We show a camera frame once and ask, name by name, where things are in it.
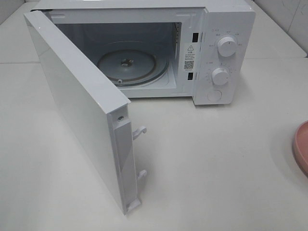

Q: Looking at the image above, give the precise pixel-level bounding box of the glass microwave turntable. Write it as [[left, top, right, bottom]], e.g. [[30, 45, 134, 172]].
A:
[[97, 49, 169, 87]]

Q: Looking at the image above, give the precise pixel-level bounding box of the white microwave oven body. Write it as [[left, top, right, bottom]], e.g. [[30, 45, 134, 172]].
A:
[[30, 0, 256, 105]]

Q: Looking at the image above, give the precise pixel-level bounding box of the pink plate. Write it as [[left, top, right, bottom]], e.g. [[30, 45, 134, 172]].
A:
[[293, 121, 308, 177]]

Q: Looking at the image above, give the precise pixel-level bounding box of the white microwave door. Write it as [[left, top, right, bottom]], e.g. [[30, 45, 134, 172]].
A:
[[24, 11, 147, 214]]

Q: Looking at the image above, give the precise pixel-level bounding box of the round white door button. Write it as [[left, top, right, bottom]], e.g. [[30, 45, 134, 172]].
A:
[[207, 90, 222, 102]]

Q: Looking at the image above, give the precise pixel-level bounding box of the white warning label sticker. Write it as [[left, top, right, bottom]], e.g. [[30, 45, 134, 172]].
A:
[[183, 42, 199, 72]]

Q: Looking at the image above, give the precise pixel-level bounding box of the white microwave knob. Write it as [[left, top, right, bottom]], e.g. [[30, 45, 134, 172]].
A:
[[212, 67, 230, 86], [217, 36, 237, 57]]

